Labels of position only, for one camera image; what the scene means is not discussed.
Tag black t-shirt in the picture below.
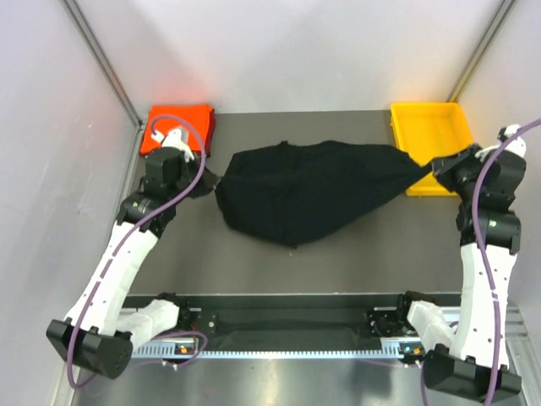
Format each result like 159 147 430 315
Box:
216 140 431 247

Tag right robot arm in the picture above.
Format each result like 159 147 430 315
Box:
394 138 527 405

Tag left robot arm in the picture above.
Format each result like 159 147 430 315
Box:
46 143 212 379

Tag yellow plastic tray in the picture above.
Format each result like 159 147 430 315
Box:
389 101 474 198

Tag red folded t-shirt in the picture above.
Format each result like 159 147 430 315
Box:
205 108 216 156

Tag orange folded t-shirt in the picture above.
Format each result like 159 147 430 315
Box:
139 103 213 156

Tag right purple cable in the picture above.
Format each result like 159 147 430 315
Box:
420 118 541 406

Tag purple cable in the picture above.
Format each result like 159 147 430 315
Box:
420 118 541 406
67 114 209 390

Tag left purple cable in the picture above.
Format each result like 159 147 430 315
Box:
67 114 209 390

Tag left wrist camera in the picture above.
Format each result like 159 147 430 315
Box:
151 126 195 162

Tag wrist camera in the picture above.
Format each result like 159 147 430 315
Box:
475 124 527 162
151 126 195 162

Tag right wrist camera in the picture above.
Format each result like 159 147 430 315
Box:
475 124 527 162

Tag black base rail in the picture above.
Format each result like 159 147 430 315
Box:
122 294 466 350

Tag right aluminium frame post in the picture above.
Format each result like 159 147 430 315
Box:
446 0 517 102

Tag aluminium frame post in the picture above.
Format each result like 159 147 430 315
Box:
446 0 517 102
60 0 143 129

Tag grey slotted cable duct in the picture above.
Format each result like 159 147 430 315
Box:
132 338 425 360

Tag left aluminium frame post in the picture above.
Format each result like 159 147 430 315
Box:
60 0 143 129

